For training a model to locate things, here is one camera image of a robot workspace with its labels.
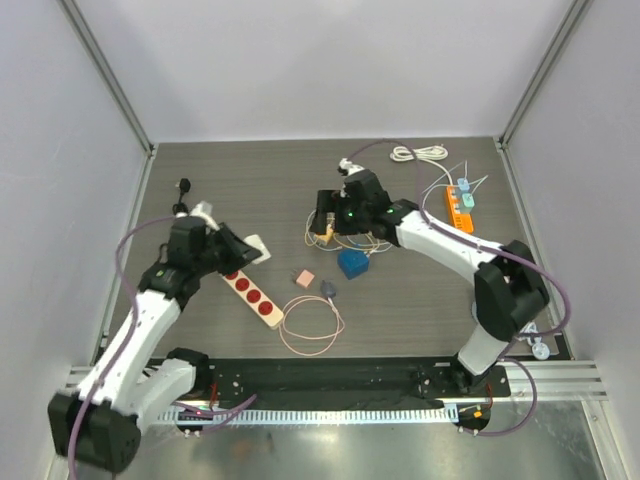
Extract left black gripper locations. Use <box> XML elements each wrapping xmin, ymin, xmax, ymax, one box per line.
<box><xmin>194</xmin><ymin>223</ymin><xmax>261</xmax><ymax>277</ymax></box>

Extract yellow charging cable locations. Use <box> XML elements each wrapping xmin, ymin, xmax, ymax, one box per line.
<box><xmin>304</xmin><ymin>214</ymin><xmax>381</xmax><ymax>254</ymax></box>

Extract yellow charger plug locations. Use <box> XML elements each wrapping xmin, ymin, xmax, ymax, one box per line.
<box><xmin>316</xmin><ymin>225</ymin><xmax>334</xmax><ymax>246</ymax></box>

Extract blue cube adapter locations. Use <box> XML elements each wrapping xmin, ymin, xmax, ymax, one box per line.
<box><xmin>337</xmin><ymin>250</ymin><xmax>370</xmax><ymax>280</ymax></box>

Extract pink charger plug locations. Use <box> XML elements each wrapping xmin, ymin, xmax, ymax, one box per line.
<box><xmin>292</xmin><ymin>269</ymin><xmax>315</xmax><ymax>289</ymax></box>

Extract beige power strip red sockets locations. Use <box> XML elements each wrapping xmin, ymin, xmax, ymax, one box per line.
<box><xmin>223</xmin><ymin>270</ymin><xmax>284</xmax><ymax>330</ymax></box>

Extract pink charging cable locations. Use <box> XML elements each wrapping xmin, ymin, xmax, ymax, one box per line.
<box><xmin>278</xmin><ymin>294</ymin><xmax>346</xmax><ymax>357</ymax></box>

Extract white adapter plug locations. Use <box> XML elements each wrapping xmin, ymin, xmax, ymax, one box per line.
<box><xmin>244</xmin><ymin>234</ymin><xmax>272</xmax><ymax>265</ymax></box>

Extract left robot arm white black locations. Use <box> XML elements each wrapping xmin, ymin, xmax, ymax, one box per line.
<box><xmin>47</xmin><ymin>213</ymin><xmax>270</xmax><ymax>479</ymax></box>

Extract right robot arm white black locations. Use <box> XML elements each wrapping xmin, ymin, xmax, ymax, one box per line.
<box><xmin>310</xmin><ymin>166</ymin><xmax>549</xmax><ymax>396</ymax></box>

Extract light blue charger plug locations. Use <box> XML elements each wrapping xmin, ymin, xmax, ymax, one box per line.
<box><xmin>457</xmin><ymin>178</ymin><xmax>470</xmax><ymax>193</ymax></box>

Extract teal charger plug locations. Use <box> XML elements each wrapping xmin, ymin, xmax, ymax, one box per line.
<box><xmin>461</xmin><ymin>193</ymin><xmax>475</xmax><ymax>210</ymax></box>

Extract grey small adapter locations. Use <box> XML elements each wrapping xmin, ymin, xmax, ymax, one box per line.
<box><xmin>320</xmin><ymin>280</ymin><xmax>337</xmax><ymax>300</ymax></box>

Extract orange power strip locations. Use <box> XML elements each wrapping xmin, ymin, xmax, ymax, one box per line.
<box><xmin>445</xmin><ymin>186</ymin><xmax>474</xmax><ymax>234</ymax></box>

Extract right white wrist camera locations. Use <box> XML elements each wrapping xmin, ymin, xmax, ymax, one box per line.
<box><xmin>338</xmin><ymin>158</ymin><xmax>363</xmax><ymax>177</ymax></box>

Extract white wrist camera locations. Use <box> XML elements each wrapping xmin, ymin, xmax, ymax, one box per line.
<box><xmin>338</xmin><ymin>158</ymin><xmax>363</xmax><ymax>177</ymax></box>
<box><xmin>189</xmin><ymin>201</ymin><xmax>219</xmax><ymax>230</ymax></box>

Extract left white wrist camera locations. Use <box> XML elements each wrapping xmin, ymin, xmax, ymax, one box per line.
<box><xmin>189</xmin><ymin>201</ymin><xmax>219</xmax><ymax>230</ymax></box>

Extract black power cord with plug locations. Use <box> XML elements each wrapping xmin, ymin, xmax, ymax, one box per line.
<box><xmin>171</xmin><ymin>178</ymin><xmax>196</xmax><ymax>217</ymax></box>

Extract white coiled cord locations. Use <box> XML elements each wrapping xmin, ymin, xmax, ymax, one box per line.
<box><xmin>389</xmin><ymin>143</ymin><xmax>450</xmax><ymax>164</ymax></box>

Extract pale green charging cable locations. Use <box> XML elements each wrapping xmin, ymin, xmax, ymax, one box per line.
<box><xmin>344</xmin><ymin>173</ymin><xmax>490</xmax><ymax>256</ymax></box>

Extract black mounting base plate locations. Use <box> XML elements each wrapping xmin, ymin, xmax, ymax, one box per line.
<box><xmin>209</xmin><ymin>357</ymin><xmax>511</xmax><ymax>412</ymax></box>

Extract slotted cable duct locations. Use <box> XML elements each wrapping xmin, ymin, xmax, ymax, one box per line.
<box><xmin>156</xmin><ymin>404</ymin><xmax>459</xmax><ymax>427</ymax></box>

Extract light blue coiled cord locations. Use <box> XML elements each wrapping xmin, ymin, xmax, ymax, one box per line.
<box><xmin>514</xmin><ymin>322</ymin><xmax>552</xmax><ymax>361</ymax></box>

